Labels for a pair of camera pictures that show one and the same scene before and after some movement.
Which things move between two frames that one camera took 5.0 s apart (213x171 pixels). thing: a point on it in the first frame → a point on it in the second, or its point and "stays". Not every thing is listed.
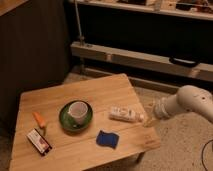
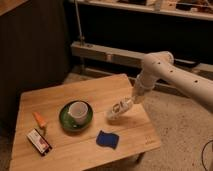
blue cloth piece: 107,139 stays
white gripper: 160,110 → 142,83
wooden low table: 80,125 stays
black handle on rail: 184,62 stays
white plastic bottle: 128,114 → 120,107
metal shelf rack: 160,44 stays
